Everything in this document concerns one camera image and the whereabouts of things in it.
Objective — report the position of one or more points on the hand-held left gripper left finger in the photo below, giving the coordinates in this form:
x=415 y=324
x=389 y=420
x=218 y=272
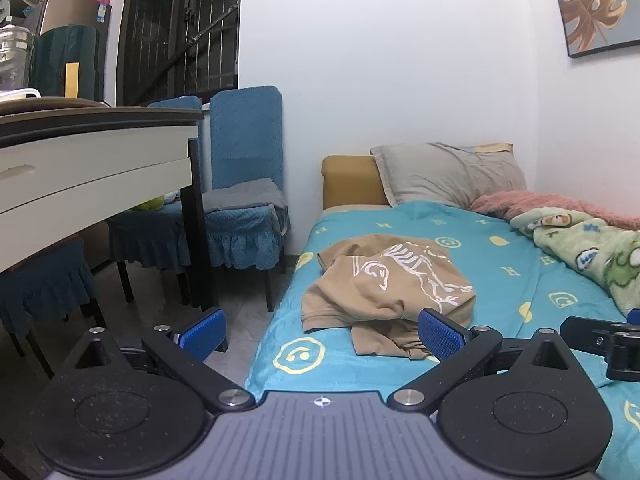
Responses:
x=202 y=332

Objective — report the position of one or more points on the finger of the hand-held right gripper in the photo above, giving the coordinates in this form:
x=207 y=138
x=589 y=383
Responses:
x=625 y=355
x=585 y=330

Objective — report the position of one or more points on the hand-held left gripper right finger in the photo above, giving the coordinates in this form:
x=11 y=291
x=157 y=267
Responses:
x=442 y=335

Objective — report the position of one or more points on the tan printed t-shirt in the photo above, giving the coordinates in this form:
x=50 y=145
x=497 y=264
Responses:
x=380 y=290

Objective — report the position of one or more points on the green cartoon blanket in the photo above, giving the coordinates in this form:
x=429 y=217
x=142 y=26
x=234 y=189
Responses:
x=590 y=245

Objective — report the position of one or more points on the blue printed bed sheet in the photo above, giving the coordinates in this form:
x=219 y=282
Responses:
x=500 y=270

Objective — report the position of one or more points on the blue covered dining chair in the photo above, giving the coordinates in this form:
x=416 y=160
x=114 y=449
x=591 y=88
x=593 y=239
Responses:
x=150 y=230
x=245 y=135
x=45 y=285

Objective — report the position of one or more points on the pink fluffy blanket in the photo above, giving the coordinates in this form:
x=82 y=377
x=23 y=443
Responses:
x=550 y=205

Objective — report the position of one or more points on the yellow-green plush toy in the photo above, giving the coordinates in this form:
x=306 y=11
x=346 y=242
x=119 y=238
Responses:
x=150 y=203

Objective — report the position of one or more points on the grey pillow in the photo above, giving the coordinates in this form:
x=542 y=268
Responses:
x=440 y=175

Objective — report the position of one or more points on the mustard headboard cushion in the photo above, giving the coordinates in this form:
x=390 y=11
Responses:
x=350 y=180

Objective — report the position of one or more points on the white table with black legs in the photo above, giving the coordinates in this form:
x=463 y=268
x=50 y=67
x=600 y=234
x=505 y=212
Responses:
x=90 y=160

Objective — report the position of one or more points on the dark grille window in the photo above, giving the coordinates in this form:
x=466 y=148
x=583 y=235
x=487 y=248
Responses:
x=170 y=35

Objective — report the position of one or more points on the dark green cover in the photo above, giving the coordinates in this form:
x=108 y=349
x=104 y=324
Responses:
x=50 y=60

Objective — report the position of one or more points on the metal pot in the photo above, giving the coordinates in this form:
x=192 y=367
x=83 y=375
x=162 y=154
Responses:
x=12 y=55

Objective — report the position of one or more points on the framed leaf wall picture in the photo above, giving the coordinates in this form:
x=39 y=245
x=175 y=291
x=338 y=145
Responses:
x=590 y=5

